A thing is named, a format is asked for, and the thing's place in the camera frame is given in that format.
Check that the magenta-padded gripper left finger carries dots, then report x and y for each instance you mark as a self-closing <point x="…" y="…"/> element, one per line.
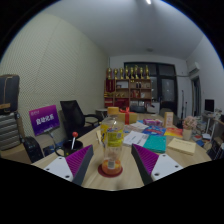
<point x="77" y="160"/>

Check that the black office chair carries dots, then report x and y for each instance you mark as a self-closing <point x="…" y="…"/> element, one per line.
<point x="75" y="116"/>

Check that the black computer monitor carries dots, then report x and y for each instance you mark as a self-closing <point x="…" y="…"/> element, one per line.
<point x="209" y="105"/>

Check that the red-tipped white stirrer stick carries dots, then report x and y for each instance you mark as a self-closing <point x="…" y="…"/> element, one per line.
<point x="75" y="134"/>

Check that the blue colourful book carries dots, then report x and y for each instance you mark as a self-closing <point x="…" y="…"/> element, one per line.
<point x="154" y="130"/>

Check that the black dotted mug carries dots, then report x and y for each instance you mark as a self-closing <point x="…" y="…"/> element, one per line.
<point x="68" y="148"/>

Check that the black pouch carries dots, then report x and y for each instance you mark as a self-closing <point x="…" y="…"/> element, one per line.
<point x="32" y="149"/>

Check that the black backpack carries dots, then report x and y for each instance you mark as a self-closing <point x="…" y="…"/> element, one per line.
<point x="9" y="93"/>

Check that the pink flowers in white vase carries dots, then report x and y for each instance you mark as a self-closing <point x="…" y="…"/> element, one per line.
<point x="189" y="125"/>

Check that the orange upright carton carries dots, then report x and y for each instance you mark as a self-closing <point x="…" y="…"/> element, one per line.
<point x="168" y="119"/>

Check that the thin black tripod stand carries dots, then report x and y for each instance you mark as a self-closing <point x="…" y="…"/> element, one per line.
<point x="183" y="110"/>

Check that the cluttered wooden side desk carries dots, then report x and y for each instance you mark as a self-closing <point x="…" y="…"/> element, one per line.
<point x="215" y="133"/>

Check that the pink flat box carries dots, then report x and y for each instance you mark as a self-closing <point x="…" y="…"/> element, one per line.
<point x="152" y="122"/>

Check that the flat round red coaster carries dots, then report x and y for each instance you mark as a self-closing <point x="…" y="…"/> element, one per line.
<point x="100" y="171"/>

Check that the white magazine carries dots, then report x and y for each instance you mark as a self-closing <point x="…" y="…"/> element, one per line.
<point x="136" y="126"/>

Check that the clear yellow-labelled drink bottle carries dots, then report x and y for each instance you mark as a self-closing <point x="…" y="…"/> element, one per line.
<point x="112" y="140"/>

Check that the beige book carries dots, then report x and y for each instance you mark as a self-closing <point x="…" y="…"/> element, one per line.
<point x="181" y="146"/>

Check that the white wall air conditioner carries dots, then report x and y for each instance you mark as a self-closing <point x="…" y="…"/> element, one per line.
<point x="194" y="68"/>

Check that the grey ribbed case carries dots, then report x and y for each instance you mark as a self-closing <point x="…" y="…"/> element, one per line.
<point x="9" y="131"/>

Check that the black framed glass door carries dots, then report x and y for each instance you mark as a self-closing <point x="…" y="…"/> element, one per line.
<point x="165" y="90"/>

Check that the pale yellow notepad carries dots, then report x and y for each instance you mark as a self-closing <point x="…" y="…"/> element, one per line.
<point x="98" y="136"/>

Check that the teal book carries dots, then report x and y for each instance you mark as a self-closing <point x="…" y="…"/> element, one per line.
<point x="155" y="144"/>

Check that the purple desk sign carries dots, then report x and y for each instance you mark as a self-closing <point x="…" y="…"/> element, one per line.
<point x="44" y="120"/>

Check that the yellow gift box red ribbon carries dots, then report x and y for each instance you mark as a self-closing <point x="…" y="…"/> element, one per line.
<point x="130" y="117"/>

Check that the white printed booklet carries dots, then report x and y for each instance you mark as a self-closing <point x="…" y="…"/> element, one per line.
<point x="135" y="138"/>

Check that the wooden shelf unit with trophies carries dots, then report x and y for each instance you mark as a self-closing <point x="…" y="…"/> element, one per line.
<point x="133" y="90"/>

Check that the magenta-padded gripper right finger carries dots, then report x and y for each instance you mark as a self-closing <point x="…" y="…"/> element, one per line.
<point x="148" y="159"/>

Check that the orange colourful book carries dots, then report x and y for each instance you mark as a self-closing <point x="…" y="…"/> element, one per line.
<point x="173" y="132"/>

